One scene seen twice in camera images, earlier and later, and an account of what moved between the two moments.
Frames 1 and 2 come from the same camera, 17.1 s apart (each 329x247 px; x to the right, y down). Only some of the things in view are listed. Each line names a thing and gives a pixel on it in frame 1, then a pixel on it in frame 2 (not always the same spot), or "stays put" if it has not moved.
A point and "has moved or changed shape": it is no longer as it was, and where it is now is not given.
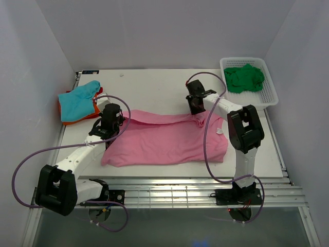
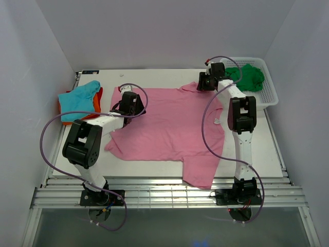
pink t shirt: [155, 138] has moved or changed shape
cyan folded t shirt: [78, 103] stays put
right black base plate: [238, 197] stays put
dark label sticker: [90, 71] stays put
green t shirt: [242, 79] stays put
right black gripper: [193, 110] to [201, 86]
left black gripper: [121, 119] to [141, 109]
